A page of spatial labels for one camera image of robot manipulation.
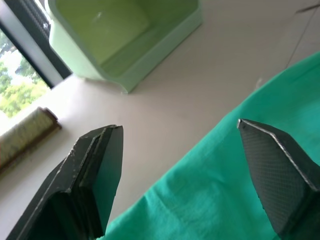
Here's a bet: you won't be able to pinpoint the light green plastic bin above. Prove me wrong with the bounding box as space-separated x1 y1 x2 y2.
47 0 203 95

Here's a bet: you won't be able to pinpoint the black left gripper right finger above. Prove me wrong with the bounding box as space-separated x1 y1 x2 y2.
236 118 320 236

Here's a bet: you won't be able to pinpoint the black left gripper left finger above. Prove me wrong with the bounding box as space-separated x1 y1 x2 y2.
6 124 124 240

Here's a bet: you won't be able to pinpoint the rolled patterned mat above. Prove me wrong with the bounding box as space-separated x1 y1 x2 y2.
0 106 63 176

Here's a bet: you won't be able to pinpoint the green shorts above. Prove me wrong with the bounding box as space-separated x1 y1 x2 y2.
96 51 320 240

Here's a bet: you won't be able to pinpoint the dark window frame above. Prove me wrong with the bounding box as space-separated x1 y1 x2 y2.
0 0 74 89

